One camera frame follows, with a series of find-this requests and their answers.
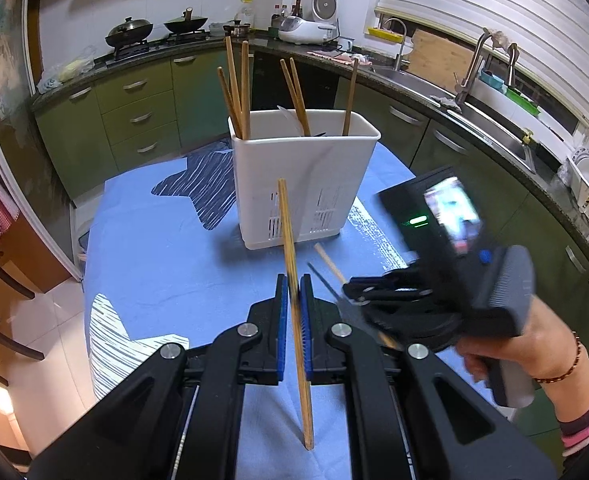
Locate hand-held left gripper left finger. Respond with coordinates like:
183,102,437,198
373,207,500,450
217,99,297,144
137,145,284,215
29,273,290,480

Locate white cooker with open lid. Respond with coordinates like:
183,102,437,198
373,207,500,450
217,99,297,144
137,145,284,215
311,0,339,26

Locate dark wooden chair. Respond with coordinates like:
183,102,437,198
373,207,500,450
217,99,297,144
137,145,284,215
0,240,45,386

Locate green drawer cabinet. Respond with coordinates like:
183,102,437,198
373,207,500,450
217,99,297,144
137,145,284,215
32,42,255,208

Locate short steel faucet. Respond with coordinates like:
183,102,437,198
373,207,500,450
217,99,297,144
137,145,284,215
505,42,520,88

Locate tall steel faucet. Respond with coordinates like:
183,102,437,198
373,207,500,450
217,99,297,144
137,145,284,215
455,32,493,106

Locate teal plastic container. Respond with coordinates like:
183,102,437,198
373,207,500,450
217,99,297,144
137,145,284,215
479,69,506,92

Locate person's right forearm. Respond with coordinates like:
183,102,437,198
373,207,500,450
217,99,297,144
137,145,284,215
539,360,589,461

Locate person's right hand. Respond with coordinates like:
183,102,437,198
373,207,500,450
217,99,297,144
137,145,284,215
457,301,584,387

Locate steel kitchen sink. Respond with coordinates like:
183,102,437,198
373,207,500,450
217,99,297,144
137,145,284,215
379,67,538,173

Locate yellow tray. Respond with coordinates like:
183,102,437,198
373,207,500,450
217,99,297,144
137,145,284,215
367,26,408,41

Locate black wok with lid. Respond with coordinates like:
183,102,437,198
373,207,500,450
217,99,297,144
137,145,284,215
105,16,154,48

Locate blue patterned tablecloth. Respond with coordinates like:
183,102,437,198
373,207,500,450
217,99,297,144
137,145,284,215
82,140,520,480

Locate pink cloth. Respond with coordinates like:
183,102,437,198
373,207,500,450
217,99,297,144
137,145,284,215
307,49,370,66

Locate green plastic basket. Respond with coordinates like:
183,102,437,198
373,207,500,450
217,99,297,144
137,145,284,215
505,87,543,117

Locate curved steel faucet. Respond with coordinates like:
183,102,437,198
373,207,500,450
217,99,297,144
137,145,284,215
383,17,408,72

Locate beaded bracelet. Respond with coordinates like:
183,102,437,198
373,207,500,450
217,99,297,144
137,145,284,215
532,331,584,385

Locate white plastic utensil holder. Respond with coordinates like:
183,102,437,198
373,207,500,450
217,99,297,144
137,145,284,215
228,109,381,251

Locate wooden cutting board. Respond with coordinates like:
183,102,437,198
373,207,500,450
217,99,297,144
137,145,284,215
407,29,475,81

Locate wooden chopstick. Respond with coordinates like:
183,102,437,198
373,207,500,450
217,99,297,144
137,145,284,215
343,57,360,137
289,57,312,137
315,243,404,351
217,66,242,139
277,177,316,450
279,59,309,137
224,35,245,139
241,40,251,140

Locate white rice cooker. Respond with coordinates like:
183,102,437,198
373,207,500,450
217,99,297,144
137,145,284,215
278,16,340,45

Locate white window blinds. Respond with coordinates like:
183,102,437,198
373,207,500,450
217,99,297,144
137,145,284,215
377,0,589,126

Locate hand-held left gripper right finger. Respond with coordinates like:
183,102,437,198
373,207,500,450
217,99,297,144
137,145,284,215
299,273,558,480

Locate plastic bag with food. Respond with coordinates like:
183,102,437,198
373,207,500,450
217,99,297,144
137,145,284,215
37,57,95,95

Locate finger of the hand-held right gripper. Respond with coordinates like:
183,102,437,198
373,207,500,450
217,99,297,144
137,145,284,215
307,261,376,334
342,266,426,307

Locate gas stove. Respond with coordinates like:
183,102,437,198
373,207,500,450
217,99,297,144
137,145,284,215
107,30,210,62

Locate green sink cabinet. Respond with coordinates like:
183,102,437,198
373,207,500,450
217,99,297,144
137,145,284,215
335,67,589,441

